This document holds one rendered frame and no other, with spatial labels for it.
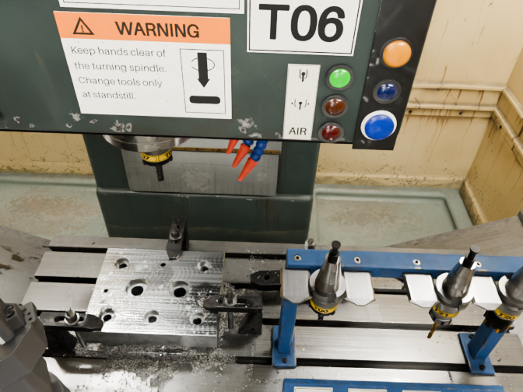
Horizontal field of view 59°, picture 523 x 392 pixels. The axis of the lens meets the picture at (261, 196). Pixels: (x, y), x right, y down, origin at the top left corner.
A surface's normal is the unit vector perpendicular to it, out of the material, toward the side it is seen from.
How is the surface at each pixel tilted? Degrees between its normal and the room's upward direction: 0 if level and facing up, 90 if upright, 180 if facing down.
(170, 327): 0
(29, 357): 74
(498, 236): 24
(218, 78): 90
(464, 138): 90
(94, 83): 90
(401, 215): 0
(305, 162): 90
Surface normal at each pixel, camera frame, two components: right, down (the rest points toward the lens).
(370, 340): 0.03, -0.73
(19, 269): 0.43, -0.65
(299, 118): -0.02, 0.68
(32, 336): 0.94, -0.04
